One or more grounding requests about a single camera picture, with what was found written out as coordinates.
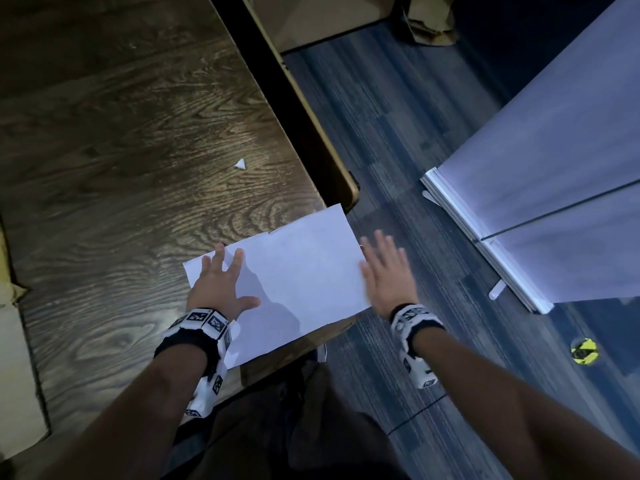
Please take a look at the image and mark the person's left hand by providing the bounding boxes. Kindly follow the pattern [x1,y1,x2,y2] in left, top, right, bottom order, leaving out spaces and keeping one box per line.
[185,242,262,323]

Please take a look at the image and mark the person's right hand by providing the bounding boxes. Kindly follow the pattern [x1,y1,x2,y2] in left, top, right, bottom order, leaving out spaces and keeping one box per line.
[359,229,420,319]

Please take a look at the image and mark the white paper sheet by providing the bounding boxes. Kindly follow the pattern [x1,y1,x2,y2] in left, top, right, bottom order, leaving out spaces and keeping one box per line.
[182,203,372,369]

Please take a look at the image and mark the person's right forearm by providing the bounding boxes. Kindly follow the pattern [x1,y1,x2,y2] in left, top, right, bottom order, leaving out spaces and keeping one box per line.
[412,327,640,480]

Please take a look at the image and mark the person's left forearm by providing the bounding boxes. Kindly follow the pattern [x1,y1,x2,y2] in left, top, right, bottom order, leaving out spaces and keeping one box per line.
[37,344,209,480]

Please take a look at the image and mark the person's dark trousers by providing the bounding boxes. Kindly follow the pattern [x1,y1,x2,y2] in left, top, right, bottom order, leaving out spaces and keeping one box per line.
[165,344,411,480]

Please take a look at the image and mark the white panel with metal edge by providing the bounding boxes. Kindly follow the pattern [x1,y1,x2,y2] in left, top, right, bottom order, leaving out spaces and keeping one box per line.
[419,0,640,315]

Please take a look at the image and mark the yellow black round floor marker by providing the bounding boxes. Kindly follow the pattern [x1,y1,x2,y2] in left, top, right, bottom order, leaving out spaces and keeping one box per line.
[570,337,600,367]

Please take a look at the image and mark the brown cardboard box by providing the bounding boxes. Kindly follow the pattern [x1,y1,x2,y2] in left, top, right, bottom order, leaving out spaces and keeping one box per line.
[0,214,51,461]

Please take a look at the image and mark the tan wooden cabinet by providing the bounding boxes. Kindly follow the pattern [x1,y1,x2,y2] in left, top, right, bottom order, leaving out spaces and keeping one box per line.
[247,0,401,53]

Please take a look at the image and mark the thin black cable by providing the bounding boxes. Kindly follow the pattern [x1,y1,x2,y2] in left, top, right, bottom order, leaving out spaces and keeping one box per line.
[387,393,449,437]

